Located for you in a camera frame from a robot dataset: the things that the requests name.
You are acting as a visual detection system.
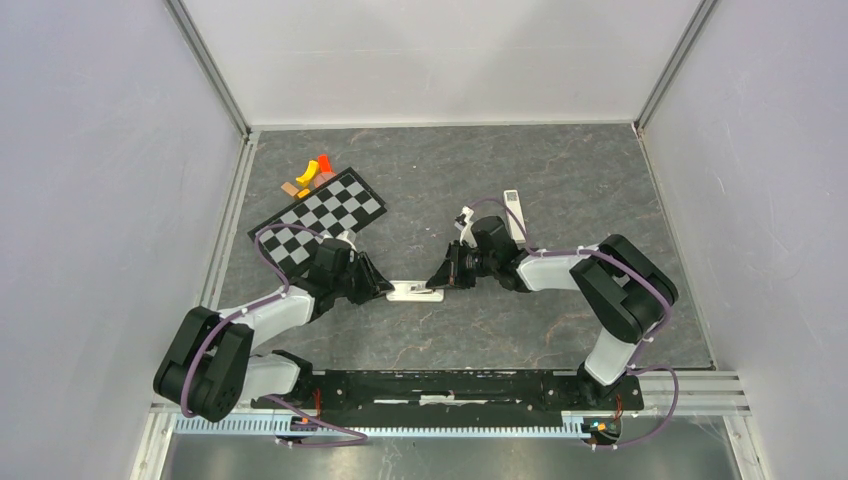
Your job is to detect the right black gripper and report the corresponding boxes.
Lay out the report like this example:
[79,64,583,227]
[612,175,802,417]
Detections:
[427,241,497,291]

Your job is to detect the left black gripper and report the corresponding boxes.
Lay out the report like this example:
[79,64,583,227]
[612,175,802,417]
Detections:
[332,251,395,306]

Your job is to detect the white remote control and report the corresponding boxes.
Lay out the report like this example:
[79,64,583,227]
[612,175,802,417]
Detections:
[385,280,444,303]
[503,189,527,245]

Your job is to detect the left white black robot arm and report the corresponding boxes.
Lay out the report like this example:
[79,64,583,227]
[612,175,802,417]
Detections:
[153,238,394,422]

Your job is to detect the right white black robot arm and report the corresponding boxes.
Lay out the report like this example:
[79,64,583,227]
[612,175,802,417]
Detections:
[426,216,679,408]

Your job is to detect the checkerboard calibration plate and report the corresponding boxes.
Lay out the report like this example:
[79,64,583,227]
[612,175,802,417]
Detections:
[248,168,387,277]

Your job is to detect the brown toy block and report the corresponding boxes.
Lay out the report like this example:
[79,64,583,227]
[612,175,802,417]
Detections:
[281,183,300,197]

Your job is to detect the red toy block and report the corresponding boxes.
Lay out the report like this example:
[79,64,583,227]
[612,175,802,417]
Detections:
[317,154,334,174]

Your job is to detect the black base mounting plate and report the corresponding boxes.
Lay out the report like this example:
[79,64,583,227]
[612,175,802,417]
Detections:
[242,369,645,429]

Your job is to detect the white slotted cable duct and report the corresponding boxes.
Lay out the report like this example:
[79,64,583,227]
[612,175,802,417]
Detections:
[174,411,615,440]

